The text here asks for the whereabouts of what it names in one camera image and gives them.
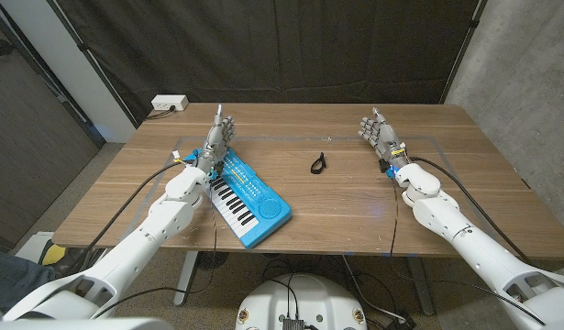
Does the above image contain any blue toy piano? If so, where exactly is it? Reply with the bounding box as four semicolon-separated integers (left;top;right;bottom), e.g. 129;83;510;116
203;146;293;250

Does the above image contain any black power strip cord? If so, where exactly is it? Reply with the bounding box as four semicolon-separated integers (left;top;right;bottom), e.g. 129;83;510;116
146;104;177;121

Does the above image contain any black velcro strap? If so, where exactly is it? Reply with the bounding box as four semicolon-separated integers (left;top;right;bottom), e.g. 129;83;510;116
310;151;327;176

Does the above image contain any thin black left wrist cable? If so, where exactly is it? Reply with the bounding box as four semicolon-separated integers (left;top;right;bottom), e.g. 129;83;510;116
91;171;218;320

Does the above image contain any black round floor disc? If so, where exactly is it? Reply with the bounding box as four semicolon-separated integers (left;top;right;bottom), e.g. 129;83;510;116
196;250;230;271

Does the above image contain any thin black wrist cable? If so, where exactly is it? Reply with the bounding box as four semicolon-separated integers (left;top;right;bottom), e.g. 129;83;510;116
91;171;218;320
389;177;547;326

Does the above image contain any white power strip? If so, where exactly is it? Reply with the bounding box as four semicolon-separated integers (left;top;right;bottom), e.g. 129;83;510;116
150;94;190;112

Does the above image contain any black torso cable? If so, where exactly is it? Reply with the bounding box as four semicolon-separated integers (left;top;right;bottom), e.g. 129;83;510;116
261;265;301;320

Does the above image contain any white table leg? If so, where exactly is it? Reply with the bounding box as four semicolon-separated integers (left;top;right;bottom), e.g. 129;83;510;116
173;250;200;307

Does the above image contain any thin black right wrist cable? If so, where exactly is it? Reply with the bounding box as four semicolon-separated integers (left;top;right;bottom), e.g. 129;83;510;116
389;177;547;326

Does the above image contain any black power adapter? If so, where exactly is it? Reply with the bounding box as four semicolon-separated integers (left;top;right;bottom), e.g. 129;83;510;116
384;313;418;330

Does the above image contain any black backdrop curtain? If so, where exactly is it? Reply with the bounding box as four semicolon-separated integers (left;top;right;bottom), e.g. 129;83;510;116
47;0;487;127

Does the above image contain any grey table leg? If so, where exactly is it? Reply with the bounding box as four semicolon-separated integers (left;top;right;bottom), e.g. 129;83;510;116
405;256;437;316

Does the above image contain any white floor board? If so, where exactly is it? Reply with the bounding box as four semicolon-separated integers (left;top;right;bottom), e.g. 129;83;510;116
13;231;56;265

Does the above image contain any white floor cable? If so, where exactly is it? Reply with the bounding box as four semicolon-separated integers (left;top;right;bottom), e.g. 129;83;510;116
340;255;404;322

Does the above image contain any yellow and black floor pad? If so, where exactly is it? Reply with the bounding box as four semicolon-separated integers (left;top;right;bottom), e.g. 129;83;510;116
38;238;70;268

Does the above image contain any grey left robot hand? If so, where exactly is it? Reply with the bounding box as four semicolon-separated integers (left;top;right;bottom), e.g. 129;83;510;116
196;104;237;173

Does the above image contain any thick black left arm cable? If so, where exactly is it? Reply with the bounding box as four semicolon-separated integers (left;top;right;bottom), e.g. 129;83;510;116
82;159;186;258

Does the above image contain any person's blue jeans leg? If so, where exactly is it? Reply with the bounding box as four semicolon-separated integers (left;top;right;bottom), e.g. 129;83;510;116
0;245;58;315

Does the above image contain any black backdrop stand pole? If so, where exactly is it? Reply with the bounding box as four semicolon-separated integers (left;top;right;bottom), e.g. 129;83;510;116
46;0;140;129
439;0;487;105

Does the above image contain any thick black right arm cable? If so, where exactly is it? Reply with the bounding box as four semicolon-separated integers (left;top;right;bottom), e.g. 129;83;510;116
408;155;535;267

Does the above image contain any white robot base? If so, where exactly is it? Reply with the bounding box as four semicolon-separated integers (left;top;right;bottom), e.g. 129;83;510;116
235;273;369;330

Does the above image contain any white robot chest cover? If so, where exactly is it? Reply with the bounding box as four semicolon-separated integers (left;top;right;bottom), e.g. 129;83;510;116
0;317;175;330

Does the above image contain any black blue left wrist camera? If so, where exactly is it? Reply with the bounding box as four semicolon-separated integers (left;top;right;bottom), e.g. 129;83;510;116
183;147;226;180

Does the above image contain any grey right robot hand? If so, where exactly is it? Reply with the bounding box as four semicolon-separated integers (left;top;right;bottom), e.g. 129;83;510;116
358;106;411;171

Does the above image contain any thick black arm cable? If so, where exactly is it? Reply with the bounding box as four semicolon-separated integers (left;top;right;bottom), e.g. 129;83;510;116
82;159;186;258
408;155;535;267

